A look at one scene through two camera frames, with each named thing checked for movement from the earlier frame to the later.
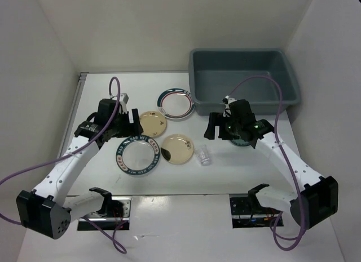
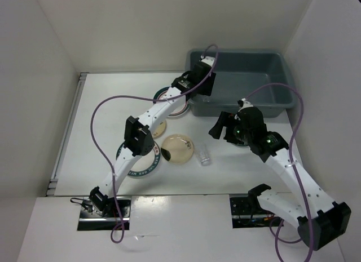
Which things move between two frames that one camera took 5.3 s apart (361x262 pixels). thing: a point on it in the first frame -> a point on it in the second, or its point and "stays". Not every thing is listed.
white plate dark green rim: x=137 y=155 stays
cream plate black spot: x=177 y=149 stays
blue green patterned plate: x=240 y=142 stays
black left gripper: x=132 y=129 -> x=207 y=90
